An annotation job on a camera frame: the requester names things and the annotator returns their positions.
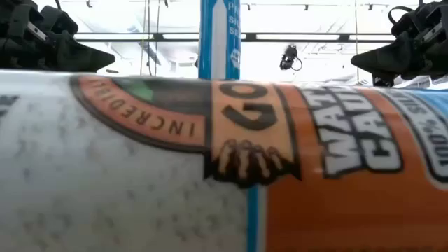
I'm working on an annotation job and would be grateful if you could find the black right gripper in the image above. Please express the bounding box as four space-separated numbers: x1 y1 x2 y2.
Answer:
351 0 448 81

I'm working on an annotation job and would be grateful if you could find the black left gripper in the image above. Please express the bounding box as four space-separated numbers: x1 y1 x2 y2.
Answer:
0 0 116 72

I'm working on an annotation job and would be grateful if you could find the blue silicone sealant tube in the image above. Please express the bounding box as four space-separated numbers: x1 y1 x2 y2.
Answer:
197 0 242 81

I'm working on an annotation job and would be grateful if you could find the orange Gorilla sealant tube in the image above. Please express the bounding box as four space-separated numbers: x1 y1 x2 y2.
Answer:
0 69 448 252

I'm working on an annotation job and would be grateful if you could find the black overhead camera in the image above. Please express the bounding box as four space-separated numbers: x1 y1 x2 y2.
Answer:
279 44 303 72

